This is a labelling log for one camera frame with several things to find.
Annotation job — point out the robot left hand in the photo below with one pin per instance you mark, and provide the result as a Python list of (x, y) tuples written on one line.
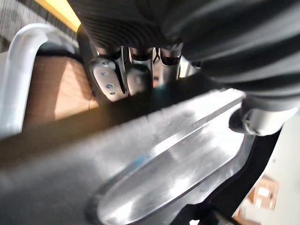
[(145, 21)]

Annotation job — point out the black plastic housing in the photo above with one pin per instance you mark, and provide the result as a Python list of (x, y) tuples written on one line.
[(70, 178)]

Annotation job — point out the yellow shelf beam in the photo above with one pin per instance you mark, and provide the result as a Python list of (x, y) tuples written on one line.
[(61, 12)]

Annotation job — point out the brown cardboard box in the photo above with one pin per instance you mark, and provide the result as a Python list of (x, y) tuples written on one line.
[(61, 89)]

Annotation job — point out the small cardboard box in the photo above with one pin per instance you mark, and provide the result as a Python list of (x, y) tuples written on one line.
[(266, 193)]

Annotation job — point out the silver rounded frame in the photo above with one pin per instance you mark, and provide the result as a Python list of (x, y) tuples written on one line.
[(16, 70)]

